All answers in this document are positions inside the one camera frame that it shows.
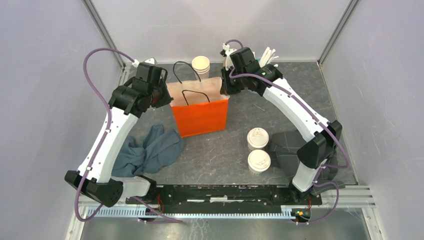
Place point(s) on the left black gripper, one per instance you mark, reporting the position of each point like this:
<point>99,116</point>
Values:
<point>167,98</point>

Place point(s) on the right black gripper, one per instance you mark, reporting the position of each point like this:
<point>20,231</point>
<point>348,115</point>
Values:
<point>226,88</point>

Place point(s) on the orange paper bag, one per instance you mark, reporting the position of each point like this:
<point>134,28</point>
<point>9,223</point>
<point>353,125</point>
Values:
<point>198,106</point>

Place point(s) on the lidded white coffee cup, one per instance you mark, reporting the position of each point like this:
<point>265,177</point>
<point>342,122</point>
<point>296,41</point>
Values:
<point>258,161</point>

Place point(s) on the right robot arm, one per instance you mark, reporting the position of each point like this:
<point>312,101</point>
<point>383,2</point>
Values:
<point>274,88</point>

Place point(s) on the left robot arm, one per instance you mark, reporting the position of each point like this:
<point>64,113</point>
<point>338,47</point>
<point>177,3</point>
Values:
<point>93,178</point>

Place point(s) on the stack of paper cups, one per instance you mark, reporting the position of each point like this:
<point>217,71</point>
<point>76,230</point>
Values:
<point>201,65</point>

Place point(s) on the white wrapped straws bundle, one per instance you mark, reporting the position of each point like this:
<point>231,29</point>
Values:
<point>267,57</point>

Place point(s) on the blue-grey cloth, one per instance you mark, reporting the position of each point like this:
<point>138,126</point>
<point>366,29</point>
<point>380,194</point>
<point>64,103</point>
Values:
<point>160,148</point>

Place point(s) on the dark grey checked cloth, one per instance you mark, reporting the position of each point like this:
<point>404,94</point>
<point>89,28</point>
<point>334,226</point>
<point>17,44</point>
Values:
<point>310,166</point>

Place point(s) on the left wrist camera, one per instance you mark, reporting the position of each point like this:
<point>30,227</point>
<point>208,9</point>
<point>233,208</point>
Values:
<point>148,74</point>

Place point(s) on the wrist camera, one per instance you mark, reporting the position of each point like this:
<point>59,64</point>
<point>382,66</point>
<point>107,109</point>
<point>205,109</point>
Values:
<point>242,59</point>
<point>148,74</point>

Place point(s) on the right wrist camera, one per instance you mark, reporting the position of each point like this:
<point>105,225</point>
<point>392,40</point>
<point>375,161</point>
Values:
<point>242,59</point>

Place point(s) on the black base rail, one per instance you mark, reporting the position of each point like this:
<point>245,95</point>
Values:
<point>227,198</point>

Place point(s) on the white cable duct strip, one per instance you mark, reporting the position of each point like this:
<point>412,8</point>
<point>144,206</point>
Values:
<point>142,212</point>

